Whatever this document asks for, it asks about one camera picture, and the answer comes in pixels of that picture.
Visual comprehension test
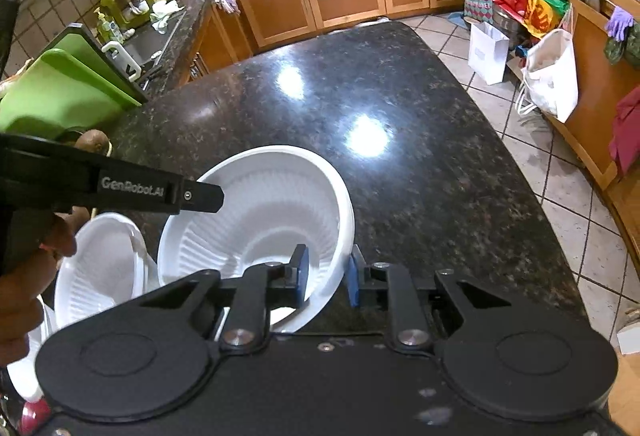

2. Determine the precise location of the white bowl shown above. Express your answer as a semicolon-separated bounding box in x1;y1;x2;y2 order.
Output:
6;297;58;402
157;145;355;333
54;213;160;329

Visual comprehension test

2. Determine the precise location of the white paper bag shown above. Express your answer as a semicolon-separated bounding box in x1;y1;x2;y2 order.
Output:
468;22;510;84

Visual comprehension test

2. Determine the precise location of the person left hand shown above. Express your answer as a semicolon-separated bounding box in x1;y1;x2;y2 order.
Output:
1;206;90;367

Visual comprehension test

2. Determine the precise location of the purple rubber glove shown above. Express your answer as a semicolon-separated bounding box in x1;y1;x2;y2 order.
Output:
605;6;634;42

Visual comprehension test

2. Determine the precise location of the green cutting board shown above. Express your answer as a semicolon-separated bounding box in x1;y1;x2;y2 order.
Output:
1;23;146;140

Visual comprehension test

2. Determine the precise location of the red hanging cloth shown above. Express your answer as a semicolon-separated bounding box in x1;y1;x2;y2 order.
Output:
608;86;640;175

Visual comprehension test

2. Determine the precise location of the magenta plastic plate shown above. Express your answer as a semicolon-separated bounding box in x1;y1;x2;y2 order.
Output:
18;398;51;436

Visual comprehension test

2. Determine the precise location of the white tote bag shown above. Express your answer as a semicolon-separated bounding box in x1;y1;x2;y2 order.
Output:
515;28;578;123

